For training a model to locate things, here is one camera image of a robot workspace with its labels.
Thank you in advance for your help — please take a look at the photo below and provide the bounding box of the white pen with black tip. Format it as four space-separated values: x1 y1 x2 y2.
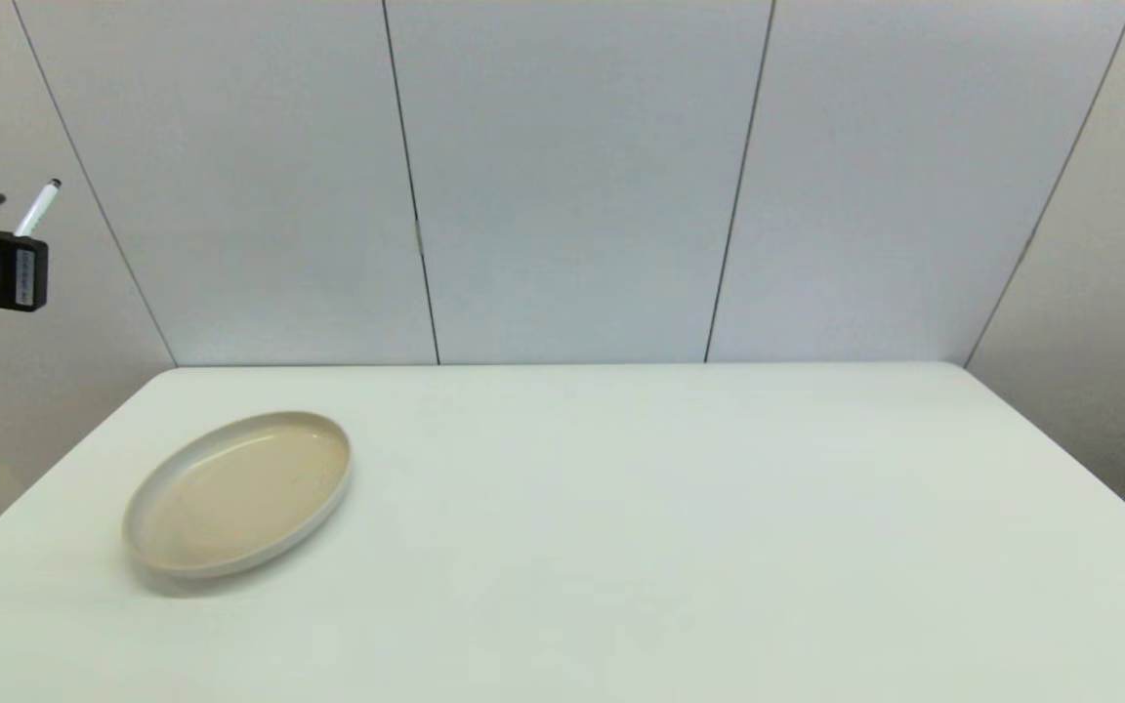
13 178 63 239

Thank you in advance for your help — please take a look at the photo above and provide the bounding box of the beige oval plate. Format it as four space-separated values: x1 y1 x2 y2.
122 411 354 579

